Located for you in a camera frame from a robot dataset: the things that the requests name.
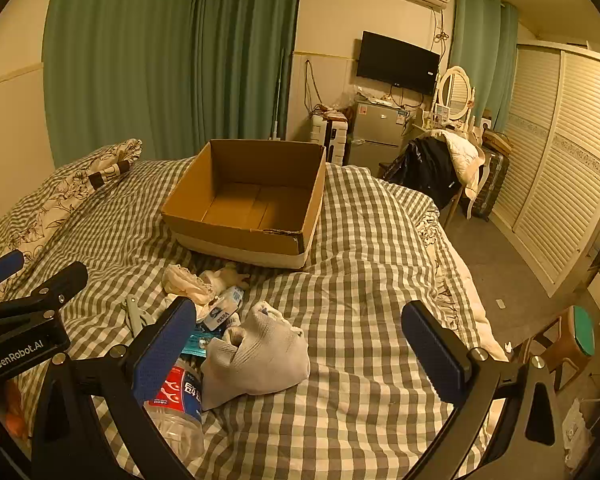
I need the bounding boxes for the plastic bottle red label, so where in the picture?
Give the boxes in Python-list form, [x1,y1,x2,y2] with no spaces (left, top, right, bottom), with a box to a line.
[142,355,206,463]

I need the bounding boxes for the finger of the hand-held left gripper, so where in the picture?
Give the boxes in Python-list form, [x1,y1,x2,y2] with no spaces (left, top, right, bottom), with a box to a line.
[0,261,90,328]
[0,249,26,306]

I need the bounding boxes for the wooden stool green cushion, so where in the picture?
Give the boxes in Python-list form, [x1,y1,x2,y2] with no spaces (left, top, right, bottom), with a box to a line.
[522,305,597,393]

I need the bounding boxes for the narrow light green curtain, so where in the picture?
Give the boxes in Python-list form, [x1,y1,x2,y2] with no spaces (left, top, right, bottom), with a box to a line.
[450,0,520,133]

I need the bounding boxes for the air conditioner cable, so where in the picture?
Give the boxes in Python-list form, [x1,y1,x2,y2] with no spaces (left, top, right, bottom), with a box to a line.
[431,6,452,55]

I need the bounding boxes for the clear plastic bag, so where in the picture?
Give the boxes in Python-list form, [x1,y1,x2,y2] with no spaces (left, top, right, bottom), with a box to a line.
[349,87,383,108]

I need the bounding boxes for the silver fridge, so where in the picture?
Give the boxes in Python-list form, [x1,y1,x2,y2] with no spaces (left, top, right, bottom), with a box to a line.
[349,99,410,166]

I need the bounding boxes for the dark plaid suitcase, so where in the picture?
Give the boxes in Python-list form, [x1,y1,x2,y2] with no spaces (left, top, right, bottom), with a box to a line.
[475,147,511,221]

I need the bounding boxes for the floral print pillow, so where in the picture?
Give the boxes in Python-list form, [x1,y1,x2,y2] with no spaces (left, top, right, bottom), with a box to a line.
[0,138,144,306]

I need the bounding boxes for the brown cardboard box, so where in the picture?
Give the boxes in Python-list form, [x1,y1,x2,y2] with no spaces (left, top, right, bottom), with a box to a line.
[160,139,327,270]

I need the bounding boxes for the blue packet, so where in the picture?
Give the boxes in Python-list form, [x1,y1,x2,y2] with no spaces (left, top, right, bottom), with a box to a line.
[182,327,226,359]

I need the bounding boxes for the grey green clip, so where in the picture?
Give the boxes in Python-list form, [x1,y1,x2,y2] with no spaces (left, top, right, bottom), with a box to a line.
[122,296,154,336]

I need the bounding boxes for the white soft toy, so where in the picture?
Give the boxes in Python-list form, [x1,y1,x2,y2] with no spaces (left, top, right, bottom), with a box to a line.
[162,262,216,307]

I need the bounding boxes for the cream quilted coat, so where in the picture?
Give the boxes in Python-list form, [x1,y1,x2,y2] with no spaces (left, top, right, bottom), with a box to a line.
[430,129,486,201]

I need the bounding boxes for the white pole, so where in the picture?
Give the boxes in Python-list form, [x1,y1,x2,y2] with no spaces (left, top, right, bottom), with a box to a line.
[272,49,285,142]

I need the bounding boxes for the white plastic bag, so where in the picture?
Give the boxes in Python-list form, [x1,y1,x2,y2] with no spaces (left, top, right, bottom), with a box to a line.
[560,397,600,471]

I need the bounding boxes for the black jacket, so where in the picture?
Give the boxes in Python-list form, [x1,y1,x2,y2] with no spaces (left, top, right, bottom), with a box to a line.
[384,136,463,208]

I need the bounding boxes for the oval white framed mirror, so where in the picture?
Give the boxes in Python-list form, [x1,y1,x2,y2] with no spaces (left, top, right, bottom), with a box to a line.
[437,66,476,123]

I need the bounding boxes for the wide green curtain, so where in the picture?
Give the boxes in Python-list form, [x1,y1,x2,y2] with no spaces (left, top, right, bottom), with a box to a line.
[42,0,198,168]

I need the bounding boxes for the small white sock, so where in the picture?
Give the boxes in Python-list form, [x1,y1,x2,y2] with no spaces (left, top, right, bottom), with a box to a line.
[200,262,252,292]

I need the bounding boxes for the grey white sock bundle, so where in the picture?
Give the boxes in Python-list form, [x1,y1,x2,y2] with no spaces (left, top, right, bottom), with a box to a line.
[200,301,312,411]

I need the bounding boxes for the white tissue packet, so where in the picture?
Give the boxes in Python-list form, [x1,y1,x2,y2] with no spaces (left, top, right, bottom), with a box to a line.
[200,285,246,332]

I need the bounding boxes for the brown basket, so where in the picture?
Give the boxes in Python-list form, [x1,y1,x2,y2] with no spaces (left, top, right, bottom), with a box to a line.
[482,130,514,155]

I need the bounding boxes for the cream bed sheet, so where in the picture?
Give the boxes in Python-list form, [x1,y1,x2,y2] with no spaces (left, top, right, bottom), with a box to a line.
[457,260,510,363]

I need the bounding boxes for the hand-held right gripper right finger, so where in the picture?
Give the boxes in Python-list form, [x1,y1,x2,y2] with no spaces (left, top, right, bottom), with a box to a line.
[401,301,566,480]

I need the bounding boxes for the black wall television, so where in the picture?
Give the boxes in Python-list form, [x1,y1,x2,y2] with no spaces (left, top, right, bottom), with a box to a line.
[356,31,441,95]

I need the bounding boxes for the white suitcase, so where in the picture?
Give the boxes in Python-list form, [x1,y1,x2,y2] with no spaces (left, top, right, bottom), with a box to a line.
[309,112,350,163]

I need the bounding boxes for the hanging wall cables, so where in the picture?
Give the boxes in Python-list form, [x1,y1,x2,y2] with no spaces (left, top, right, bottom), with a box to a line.
[304,59,327,113]

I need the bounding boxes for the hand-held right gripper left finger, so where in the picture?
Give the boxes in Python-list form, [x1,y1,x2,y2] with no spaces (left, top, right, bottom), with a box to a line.
[30,296,201,480]

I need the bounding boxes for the white louvred wardrobe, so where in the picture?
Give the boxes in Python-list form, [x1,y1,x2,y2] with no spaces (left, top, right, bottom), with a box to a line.
[490,40,600,298]

